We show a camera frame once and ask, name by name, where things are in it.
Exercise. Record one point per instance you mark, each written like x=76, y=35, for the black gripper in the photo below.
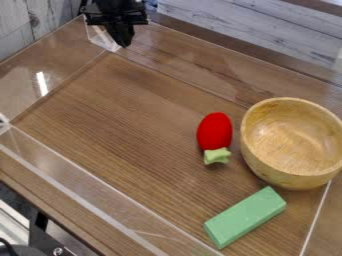
x=124, y=12

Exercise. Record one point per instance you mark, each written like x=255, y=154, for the red plush strawberry toy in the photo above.
x=215, y=137

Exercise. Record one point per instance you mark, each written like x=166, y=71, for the wooden bowl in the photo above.
x=292, y=143

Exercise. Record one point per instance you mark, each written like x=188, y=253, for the black table leg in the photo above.
x=42, y=221

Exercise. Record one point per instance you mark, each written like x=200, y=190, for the green rectangular block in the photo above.
x=244, y=217

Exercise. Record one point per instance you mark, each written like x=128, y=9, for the clear acrylic corner bracket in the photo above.
x=97, y=32

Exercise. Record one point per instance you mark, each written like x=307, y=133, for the clear acrylic tray wall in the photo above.
x=100, y=148

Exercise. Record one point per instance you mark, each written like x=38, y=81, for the black metal bracket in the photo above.
x=46, y=243

